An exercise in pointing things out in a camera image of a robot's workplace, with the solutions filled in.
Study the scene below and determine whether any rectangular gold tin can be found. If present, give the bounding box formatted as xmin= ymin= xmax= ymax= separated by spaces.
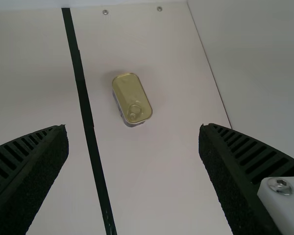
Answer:
xmin=111 ymin=72 xmax=153 ymax=128

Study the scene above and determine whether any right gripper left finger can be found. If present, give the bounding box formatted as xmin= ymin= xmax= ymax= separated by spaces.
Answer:
xmin=0 ymin=124 xmax=70 ymax=235

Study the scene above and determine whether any black strip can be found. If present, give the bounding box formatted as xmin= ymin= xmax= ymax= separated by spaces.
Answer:
xmin=61 ymin=7 xmax=118 ymax=235

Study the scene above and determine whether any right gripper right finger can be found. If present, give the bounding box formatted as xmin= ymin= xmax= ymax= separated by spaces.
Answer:
xmin=198 ymin=122 xmax=294 ymax=235

